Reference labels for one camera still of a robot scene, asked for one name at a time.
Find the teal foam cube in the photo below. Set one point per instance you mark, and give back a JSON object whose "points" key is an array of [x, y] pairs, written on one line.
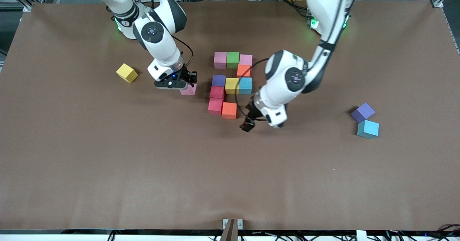
{"points": [[368, 129]]}

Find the pink foam cube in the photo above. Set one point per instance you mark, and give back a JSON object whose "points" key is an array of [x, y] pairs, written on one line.
{"points": [[190, 91], [246, 59], [220, 60]]}

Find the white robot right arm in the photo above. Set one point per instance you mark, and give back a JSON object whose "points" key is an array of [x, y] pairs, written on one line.
{"points": [[152, 31]]}

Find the brown table cover sheet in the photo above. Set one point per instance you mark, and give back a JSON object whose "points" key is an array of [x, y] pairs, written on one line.
{"points": [[230, 180]]}

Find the table edge clamp bracket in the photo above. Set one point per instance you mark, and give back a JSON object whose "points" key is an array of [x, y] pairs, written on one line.
{"points": [[231, 232]]}

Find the light blue foam cube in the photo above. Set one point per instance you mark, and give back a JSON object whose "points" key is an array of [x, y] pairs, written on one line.
{"points": [[245, 85]]}

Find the dark red foam cube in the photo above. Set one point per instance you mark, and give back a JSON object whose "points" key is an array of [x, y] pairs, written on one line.
{"points": [[217, 92]]}

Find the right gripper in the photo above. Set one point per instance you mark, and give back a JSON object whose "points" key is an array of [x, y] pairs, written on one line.
{"points": [[187, 77]]}

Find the light red foam cube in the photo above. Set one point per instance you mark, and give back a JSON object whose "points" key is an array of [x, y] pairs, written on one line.
{"points": [[215, 106]]}

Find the green foam cube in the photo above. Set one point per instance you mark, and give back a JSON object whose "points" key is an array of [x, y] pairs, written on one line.
{"points": [[233, 60]]}

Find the white table post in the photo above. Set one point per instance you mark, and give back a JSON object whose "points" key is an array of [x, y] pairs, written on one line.
{"points": [[361, 236]]}

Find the orange foam cube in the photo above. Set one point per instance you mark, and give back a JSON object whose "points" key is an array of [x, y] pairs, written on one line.
{"points": [[229, 110], [243, 70]]}

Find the purple foam cube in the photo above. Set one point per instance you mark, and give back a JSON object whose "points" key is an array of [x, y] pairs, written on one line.
{"points": [[363, 112], [218, 80]]}

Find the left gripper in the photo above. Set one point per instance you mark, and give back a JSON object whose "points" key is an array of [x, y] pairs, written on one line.
{"points": [[252, 114]]}

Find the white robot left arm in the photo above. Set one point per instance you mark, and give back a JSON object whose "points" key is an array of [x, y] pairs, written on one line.
{"points": [[294, 79]]}

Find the yellow foam cube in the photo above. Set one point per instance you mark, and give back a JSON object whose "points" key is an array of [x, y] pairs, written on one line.
{"points": [[126, 72], [232, 86]]}

